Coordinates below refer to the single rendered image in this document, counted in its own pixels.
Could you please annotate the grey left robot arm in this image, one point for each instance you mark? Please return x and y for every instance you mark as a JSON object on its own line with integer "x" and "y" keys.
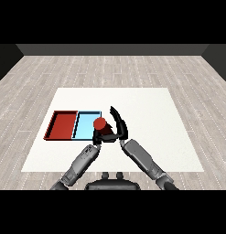
{"x": 80, "y": 163}

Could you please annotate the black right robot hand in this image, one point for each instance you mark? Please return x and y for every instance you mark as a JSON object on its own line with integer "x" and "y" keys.
{"x": 121, "y": 126}

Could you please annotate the red shallow open box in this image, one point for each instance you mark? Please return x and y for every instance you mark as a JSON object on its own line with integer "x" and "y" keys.
{"x": 62, "y": 125}

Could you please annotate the red can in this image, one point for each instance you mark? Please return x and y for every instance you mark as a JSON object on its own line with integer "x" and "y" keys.
{"x": 102, "y": 126}

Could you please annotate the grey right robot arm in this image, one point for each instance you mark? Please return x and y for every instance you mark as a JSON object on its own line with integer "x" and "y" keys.
{"x": 145, "y": 161}

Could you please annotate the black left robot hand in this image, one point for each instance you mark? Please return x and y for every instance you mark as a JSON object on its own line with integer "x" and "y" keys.
{"x": 97, "y": 137}

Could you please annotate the dark grey robot body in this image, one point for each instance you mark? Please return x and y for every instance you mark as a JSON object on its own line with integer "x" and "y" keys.
{"x": 112, "y": 182}

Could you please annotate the light blue shallow open box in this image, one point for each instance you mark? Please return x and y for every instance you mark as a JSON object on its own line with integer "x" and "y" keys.
{"x": 86, "y": 125}

